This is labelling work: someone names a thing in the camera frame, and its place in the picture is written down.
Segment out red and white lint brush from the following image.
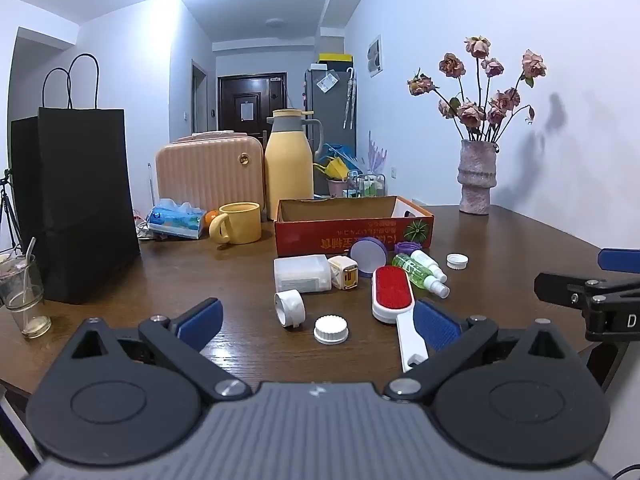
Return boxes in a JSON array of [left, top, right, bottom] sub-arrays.
[[371, 265, 430, 374]]

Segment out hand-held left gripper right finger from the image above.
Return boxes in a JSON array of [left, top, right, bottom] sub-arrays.
[[382, 299, 581, 403]]

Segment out dark entrance door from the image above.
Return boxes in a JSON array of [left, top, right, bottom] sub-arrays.
[[217, 74, 288, 146]]

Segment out clear drinking straw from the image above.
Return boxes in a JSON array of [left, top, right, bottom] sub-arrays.
[[20, 237, 37, 311]]

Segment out white folded umbrella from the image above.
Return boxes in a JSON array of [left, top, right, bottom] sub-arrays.
[[342, 67, 357, 129]]

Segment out blue tissue pack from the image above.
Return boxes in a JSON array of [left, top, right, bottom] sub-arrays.
[[146, 198, 207, 240]]

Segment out white plug charger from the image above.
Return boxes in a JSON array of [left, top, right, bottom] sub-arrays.
[[327, 255, 361, 291]]

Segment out wall picture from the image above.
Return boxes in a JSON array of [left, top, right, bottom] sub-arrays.
[[366, 35, 383, 78]]

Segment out clear drinking glass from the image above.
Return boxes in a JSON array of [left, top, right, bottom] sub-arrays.
[[4, 254, 52, 339], [0, 247, 23, 306]]

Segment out blue plastic bag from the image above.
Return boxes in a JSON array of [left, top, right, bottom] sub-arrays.
[[322, 142, 358, 166]]

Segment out yellow mug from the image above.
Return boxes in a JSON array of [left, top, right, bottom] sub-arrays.
[[208, 202, 262, 245]]

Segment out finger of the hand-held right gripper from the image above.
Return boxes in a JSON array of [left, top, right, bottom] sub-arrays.
[[534, 272, 640, 309], [597, 248, 640, 276]]

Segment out grey interior door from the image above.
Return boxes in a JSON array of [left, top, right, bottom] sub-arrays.
[[191, 60, 208, 133]]

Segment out large ribbed white cap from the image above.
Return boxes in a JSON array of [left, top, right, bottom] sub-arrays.
[[313, 314, 351, 345]]

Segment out white spray bottle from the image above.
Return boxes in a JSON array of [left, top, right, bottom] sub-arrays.
[[410, 249, 449, 283]]

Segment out purple rimmed round lid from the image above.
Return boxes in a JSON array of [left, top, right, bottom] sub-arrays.
[[348, 236, 388, 273]]

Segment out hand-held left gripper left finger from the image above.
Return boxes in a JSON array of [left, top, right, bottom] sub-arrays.
[[52, 297, 253, 403]]

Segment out yellow watering can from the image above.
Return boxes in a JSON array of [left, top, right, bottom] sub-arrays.
[[314, 156, 350, 181]]

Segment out grey fridge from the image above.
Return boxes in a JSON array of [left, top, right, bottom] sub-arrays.
[[304, 67, 357, 196]]

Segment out green spray bottle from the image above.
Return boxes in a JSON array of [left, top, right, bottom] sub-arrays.
[[391, 254, 451, 297]]

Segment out red cardboard box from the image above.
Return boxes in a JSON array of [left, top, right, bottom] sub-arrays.
[[273, 195, 435, 257]]

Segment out white round case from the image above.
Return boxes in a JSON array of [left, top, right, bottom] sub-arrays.
[[273, 290, 307, 332]]

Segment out yellow thermos jug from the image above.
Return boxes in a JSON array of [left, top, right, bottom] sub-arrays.
[[264, 109, 325, 222]]

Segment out wire rack with bottles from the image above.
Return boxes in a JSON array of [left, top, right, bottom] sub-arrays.
[[347, 171, 387, 198]]

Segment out white plastic container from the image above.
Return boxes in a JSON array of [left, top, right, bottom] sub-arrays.
[[273, 254, 332, 294]]

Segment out pink ribbed suitcase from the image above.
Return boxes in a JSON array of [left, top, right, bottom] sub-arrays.
[[155, 131, 266, 216]]

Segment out black tripod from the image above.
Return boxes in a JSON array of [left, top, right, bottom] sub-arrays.
[[0, 169, 23, 256]]

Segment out pink textured vase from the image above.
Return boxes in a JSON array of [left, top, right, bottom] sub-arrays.
[[457, 139, 499, 216]]

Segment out dried pink roses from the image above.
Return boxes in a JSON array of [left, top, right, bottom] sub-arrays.
[[406, 35, 548, 143]]

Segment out black paper bag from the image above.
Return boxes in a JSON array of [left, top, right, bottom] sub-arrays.
[[10, 53, 142, 305]]

